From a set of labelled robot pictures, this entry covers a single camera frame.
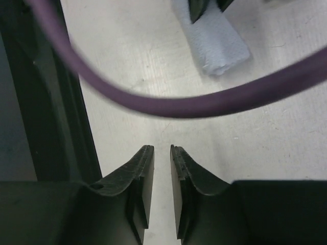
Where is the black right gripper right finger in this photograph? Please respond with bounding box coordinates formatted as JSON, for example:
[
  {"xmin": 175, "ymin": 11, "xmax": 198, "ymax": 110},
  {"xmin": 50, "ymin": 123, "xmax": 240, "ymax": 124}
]
[{"xmin": 170, "ymin": 145, "xmax": 326, "ymax": 244}]

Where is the light blue towel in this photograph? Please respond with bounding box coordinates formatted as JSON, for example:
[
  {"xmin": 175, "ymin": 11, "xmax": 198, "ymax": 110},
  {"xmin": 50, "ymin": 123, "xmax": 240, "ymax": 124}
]
[{"xmin": 171, "ymin": 1, "xmax": 250, "ymax": 76}]

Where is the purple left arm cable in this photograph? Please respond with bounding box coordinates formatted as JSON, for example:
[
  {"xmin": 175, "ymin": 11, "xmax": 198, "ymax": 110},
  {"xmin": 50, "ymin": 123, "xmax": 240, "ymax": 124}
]
[{"xmin": 25, "ymin": 0, "xmax": 327, "ymax": 119}]

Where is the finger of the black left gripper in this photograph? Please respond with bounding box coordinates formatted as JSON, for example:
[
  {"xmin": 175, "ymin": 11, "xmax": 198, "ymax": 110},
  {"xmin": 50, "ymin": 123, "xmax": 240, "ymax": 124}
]
[
  {"xmin": 188, "ymin": 0, "xmax": 209, "ymax": 23},
  {"xmin": 217, "ymin": 0, "xmax": 233, "ymax": 12}
]

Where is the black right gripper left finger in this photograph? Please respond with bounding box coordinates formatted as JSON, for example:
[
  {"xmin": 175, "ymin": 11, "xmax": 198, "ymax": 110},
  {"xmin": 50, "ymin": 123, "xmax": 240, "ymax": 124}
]
[{"xmin": 1, "ymin": 145, "xmax": 154, "ymax": 244}]

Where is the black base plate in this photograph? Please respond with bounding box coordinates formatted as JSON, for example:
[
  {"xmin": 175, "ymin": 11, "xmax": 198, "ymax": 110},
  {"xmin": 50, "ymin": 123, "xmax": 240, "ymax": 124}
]
[{"xmin": 1, "ymin": 1, "xmax": 102, "ymax": 183}]

